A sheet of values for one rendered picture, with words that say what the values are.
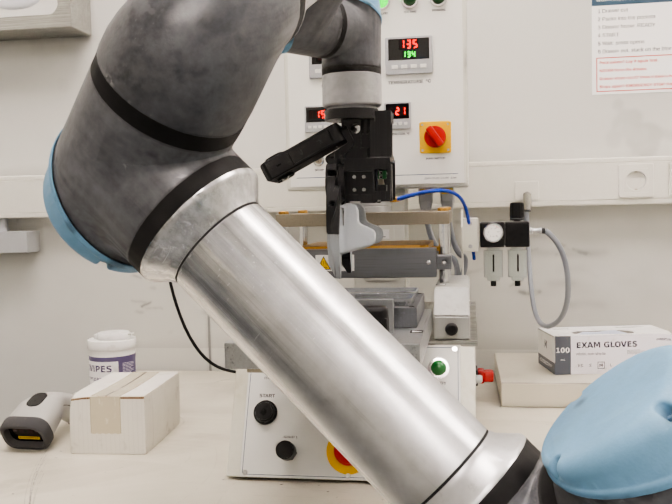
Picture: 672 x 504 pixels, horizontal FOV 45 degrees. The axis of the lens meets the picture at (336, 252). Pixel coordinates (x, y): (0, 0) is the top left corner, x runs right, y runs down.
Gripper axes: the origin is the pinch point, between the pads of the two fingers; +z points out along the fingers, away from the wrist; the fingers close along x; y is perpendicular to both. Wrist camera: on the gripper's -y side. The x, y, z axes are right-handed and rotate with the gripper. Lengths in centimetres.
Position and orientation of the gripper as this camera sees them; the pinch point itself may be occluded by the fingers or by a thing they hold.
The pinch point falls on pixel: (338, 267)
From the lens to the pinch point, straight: 104.4
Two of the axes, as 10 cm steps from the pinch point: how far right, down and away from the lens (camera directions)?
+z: 0.2, 10.0, 0.6
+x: 1.6, -0.6, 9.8
